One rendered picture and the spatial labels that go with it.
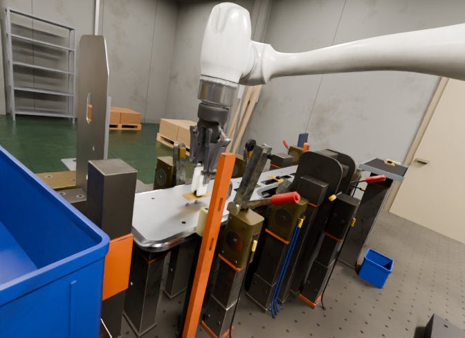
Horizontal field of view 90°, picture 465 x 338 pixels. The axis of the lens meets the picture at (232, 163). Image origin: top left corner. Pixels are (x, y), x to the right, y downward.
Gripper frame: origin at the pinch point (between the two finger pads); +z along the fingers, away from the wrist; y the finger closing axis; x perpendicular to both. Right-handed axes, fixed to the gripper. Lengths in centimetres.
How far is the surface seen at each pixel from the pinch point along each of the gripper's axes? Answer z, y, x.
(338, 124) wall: -14, 65, -343
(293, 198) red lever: -7.5, -26.0, 1.1
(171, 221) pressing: 6.5, -4.1, 11.1
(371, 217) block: 12, -36, -65
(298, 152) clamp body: 3, 17, -102
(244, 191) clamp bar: -4.3, -15.5, 1.8
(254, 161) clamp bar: -11.6, -16.2, 1.8
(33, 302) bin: -7.0, -24.2, 39.0
